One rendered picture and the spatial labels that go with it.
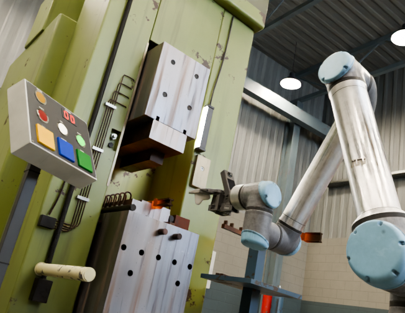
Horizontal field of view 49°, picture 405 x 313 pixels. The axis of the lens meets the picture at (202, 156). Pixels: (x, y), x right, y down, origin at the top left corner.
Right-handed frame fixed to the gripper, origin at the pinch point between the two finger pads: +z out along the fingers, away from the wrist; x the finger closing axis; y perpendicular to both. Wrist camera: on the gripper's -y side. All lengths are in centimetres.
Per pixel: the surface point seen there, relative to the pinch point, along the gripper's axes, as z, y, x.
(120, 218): 32.0, 12.0, -16.0
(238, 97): 47, -81, 45
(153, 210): 32.8, 3.6, -1.1
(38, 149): 6, 5, -64
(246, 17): 42, -130, 36
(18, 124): 11, -2, -71
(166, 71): 33, -62, -12
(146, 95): 35, -47, -18
